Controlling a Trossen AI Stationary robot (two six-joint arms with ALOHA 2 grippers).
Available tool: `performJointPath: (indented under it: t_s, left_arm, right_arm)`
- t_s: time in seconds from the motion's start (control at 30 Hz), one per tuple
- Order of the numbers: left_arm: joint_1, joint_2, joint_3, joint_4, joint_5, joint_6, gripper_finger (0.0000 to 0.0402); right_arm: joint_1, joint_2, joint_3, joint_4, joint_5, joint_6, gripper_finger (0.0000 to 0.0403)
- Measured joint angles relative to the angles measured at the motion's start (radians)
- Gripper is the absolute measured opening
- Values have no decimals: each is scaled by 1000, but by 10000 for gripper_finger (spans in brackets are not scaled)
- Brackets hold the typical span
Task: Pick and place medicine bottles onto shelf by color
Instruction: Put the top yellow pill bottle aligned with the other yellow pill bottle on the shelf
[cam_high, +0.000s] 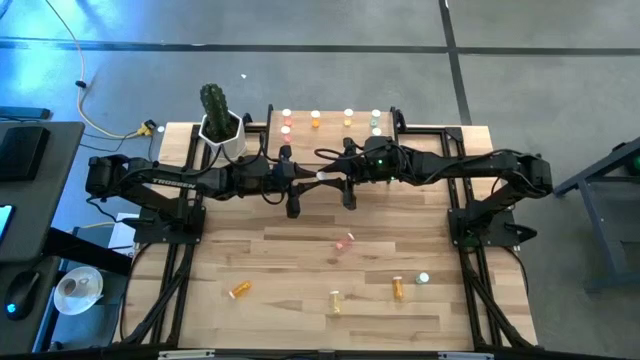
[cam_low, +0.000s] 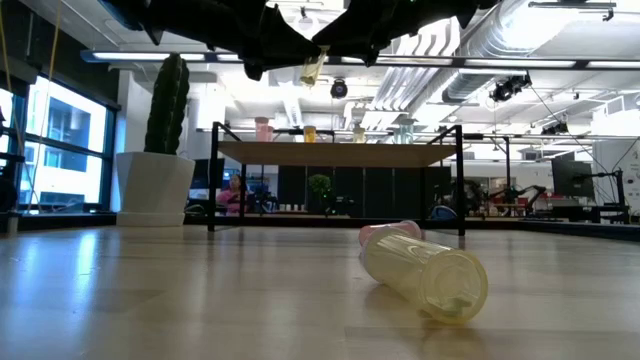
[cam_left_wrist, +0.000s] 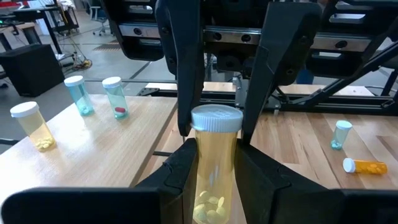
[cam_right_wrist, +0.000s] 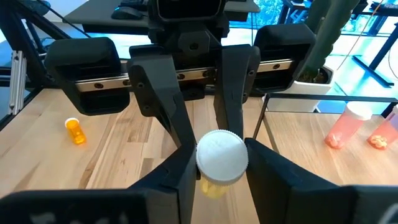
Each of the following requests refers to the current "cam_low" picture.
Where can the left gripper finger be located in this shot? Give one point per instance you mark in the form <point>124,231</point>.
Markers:
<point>256,65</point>
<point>280,32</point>

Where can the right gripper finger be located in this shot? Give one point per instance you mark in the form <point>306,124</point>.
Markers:
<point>367,54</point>
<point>357,27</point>

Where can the yellow medicine bottle white cap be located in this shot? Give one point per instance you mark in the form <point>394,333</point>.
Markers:
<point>312,67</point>
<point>425,272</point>
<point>359,135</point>

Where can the pink medicine bottle white cap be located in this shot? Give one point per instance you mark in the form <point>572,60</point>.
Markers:
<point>261,131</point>

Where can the green medicine bottle white cap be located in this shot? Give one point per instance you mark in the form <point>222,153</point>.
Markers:
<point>406,132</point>

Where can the pink plastic cup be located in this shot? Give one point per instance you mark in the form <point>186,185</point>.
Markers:
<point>400,226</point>

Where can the black background robot arm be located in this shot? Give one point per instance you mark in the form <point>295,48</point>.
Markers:
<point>520,192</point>

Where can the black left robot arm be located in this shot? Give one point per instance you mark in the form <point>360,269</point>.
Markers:
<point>130,12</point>

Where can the green cactus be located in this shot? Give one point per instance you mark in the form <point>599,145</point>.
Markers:
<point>167,105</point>

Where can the person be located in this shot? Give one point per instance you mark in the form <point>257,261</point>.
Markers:
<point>231,195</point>

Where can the small green plant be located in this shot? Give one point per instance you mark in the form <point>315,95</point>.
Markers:
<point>320,184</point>

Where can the black room divider panels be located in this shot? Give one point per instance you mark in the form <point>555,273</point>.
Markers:
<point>390,192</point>

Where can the white hexagonal plant pot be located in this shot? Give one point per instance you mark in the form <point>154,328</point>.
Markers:
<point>152,187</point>

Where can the blue round object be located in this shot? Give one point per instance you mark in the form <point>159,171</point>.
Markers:
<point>442,212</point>

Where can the dark framed window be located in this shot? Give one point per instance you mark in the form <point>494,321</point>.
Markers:
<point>65,150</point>

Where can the black monitor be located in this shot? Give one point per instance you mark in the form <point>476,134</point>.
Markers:
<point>570,177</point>

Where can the black round overhead camera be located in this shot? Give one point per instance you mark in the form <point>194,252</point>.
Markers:
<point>339,89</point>

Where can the overhead frame bar light strips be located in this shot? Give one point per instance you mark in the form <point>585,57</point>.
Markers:
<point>440,62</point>

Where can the silver ventilation duct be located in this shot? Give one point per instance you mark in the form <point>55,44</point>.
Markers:
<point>470,82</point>

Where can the wooden shelf black metal frame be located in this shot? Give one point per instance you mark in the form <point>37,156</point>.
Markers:
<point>330,154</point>

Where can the black ceiling-mounted camera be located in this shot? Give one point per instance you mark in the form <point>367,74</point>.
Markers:
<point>510,87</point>

